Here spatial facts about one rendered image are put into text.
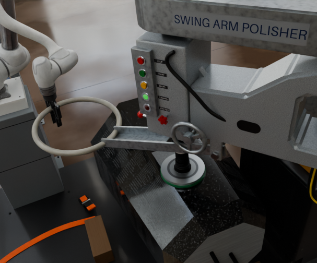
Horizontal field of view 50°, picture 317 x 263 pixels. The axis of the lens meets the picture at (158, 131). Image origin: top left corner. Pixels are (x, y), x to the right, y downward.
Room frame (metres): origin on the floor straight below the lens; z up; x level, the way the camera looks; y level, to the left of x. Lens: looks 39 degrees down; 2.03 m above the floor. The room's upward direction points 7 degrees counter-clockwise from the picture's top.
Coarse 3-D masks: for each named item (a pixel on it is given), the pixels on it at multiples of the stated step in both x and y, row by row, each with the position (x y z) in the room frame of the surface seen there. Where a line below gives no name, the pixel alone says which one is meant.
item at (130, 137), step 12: (120, 132) 1.43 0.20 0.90; (132, 132) 1.39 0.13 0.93; (144, 132) 1.34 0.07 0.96; (108, 144) 1.34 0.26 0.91; (120, 144) 1.30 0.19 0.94; (132, 144) 1.25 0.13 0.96; (144, 144) 1.21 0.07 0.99; (156, 144) 1.17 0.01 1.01; (168, 144) 1.14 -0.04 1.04; (192, 144) 1.08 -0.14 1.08; (216, 156) 0.98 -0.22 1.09
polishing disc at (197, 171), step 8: (168, 160) 1.23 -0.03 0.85; (192, 160) 1.21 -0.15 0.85; (200, 160) 1.21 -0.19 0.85; (168, 168) 1.18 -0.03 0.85; (192, 168) 1.16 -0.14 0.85; (200, 168) 1.15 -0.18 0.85; (168, 176) 1.12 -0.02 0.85; (176, 176) 1.12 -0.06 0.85; (184, 176) 1.11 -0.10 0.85; (192, 176) 1.11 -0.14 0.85; (200, 176) 1.10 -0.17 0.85; (176, 184) 1.08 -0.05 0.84; (184, 184) 1.07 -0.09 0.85
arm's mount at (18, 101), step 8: (8, 80) 2.19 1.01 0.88; (16, 80) 2.18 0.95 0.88; (8, 88) 2.08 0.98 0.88; (16, 88) 2.07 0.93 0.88; (16, 96) 1.97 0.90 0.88; (24, 96) 1.96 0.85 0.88; (0, 104) 1.89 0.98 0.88; (8, 104) 1.90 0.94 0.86; (16, 104) 1.92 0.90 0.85; (24, 104) 1.93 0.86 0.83; (0, 112) 1.88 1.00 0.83; (8, 112) 1.89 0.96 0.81
